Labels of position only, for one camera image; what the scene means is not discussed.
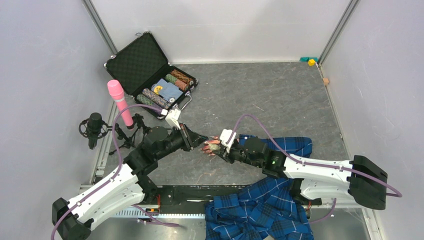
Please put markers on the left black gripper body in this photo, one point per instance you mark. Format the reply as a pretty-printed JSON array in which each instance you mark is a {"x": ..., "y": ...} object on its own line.
[{"x": 185, "y": 140}]

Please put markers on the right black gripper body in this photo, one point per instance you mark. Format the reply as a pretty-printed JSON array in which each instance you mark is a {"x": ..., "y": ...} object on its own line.
[{"x": 233, "y": 154}]

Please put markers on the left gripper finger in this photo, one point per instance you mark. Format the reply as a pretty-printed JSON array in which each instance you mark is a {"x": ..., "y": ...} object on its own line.
[
  {"x": 194, "y": 136},
  {"x": 198, "y": 142}
]

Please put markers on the nail polish bottle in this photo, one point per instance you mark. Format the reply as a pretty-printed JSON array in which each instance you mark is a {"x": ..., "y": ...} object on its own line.
[{"x": 213, "y": 145}]

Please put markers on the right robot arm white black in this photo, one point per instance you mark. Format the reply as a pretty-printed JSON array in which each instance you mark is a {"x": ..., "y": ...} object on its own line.
[{"x": 358, "y": 180}]

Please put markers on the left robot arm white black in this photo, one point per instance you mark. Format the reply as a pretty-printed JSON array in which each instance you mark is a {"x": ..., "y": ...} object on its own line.
[{"x": 127, "y": 185}]

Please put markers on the mannequin hand with painted nails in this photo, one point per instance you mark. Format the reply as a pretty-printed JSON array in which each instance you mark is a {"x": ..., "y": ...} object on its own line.
[{"x": 205, "y": 149}]

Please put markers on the black tripod stand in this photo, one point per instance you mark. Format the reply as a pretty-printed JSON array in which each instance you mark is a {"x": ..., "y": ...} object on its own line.
[{"x": 129, "y": 141}]

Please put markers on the blue plaid shirt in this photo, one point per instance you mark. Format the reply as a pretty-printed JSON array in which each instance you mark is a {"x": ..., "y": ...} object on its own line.
[{"x": 263, "y": 209}]

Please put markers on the open black poker chip case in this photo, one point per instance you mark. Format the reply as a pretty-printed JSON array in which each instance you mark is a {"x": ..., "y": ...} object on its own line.
[{"x": 143, "y": 63}]

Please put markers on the pink microphone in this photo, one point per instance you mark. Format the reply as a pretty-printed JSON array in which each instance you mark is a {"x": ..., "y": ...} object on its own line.
[{"x": 117, "y": 93}]

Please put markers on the black studio microphone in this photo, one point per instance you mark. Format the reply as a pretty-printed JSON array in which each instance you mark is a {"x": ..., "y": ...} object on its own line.
[{"x": 93, "y": 129}]

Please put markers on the teal block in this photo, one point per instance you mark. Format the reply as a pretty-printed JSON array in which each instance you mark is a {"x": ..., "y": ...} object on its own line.
[{"x": 306, "y": 59}]

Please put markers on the small tan block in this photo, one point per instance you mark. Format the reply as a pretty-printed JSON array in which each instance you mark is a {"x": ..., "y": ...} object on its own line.
[{"x": 326, "y": 81}]

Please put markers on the yellow cube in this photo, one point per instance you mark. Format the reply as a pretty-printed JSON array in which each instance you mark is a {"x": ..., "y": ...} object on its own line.
[{"x": 311, "y": 62}]

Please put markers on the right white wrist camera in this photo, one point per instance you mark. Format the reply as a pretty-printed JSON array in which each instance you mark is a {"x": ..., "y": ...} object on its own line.
[{"x": 227, "y": 138}]

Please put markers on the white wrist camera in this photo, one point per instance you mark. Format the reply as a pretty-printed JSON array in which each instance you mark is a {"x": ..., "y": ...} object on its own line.
[
  {"x": 227, "y": 138},
  {"x": 172, "y": 118}
]

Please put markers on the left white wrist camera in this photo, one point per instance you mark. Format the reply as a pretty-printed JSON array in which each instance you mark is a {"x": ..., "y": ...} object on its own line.
[{"x": 172, "y": 118}]

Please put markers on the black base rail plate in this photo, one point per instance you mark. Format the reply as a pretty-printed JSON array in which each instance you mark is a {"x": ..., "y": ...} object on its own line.
[{"x": 186, "y": 199}]

